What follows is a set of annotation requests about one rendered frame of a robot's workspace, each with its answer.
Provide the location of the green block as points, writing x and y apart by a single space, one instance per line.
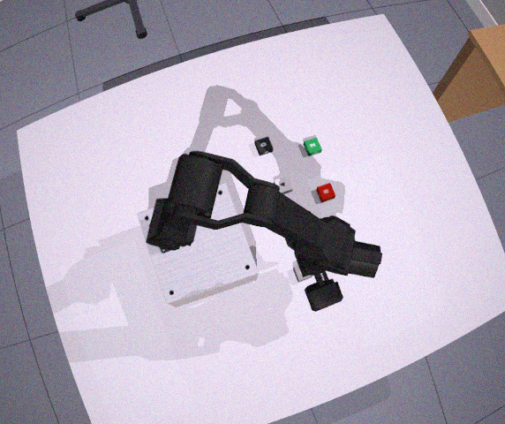
312 146

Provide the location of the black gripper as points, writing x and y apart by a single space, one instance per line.
323 293

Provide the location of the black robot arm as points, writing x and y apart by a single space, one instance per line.
325 243

